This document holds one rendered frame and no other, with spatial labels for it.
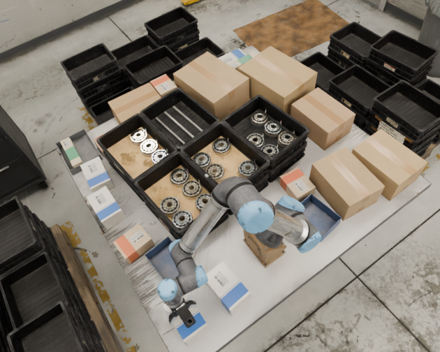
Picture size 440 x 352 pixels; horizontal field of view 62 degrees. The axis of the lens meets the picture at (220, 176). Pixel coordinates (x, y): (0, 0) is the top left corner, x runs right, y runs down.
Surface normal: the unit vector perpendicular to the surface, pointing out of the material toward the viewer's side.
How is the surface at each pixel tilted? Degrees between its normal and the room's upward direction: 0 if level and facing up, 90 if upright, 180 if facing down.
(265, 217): 76
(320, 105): 0
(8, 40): 90
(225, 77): 0
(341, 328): 0
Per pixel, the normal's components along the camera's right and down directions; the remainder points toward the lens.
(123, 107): -0.09, -0.56
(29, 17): 0.57, 0.65
